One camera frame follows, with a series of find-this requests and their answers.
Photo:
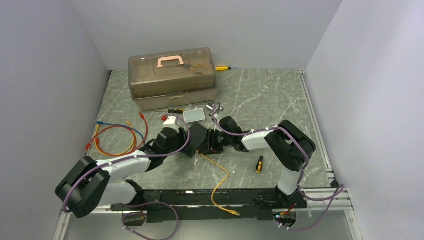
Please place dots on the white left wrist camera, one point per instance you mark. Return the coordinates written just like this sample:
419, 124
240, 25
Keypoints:
170, 122

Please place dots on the black network switch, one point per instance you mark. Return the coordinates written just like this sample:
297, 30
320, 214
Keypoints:
198, 135

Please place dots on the black orange stubby screwdriver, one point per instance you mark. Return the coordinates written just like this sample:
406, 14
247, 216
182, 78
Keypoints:
259, 165

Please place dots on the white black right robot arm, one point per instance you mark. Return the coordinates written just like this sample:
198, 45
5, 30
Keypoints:
289, 144

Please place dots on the small white switch box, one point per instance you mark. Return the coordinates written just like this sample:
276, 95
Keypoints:
194, 115

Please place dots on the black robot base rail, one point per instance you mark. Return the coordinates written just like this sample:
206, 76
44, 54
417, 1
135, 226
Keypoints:
161, 205

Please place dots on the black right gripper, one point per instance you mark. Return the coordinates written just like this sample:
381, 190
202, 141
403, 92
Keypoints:
211, 147

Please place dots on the brown translucent toolbox pink handle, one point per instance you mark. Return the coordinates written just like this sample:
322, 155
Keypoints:
173, 78

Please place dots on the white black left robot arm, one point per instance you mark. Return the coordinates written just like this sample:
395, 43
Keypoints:
94, 183

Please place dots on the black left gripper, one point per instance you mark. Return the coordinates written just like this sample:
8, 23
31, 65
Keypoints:
182, 139

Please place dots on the yellow handled screwdriver by wall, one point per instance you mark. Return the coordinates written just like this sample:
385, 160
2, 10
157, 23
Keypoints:
222, 68

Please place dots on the black yellow screwdriver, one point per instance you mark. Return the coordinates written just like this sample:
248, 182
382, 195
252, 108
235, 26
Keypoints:
171, 111

